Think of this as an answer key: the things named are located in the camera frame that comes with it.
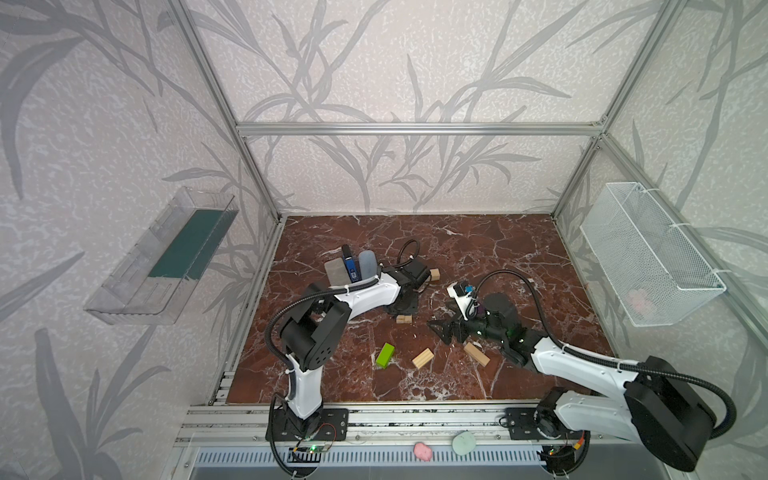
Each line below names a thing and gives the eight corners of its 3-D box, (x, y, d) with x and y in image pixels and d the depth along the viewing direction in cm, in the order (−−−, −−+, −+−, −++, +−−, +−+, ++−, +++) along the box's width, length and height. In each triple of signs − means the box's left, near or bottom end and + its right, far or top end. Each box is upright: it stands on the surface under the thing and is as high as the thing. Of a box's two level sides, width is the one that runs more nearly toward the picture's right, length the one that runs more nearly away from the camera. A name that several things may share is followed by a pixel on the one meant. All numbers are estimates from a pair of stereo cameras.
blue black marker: (351, 283, 103) (349, 275, 99) (341, 255, 111) (339, 246, 107) (361, 280, 104) (360, 272, 100) (350, 252, 112) (348, 243, 108)
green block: (375, 364, 85) (374, 361, 83) (385, 344, 89) (384, 341, 87) (386, 369, 85) (385, 366, 82) (395, 349, 88) (395, 346, 86)
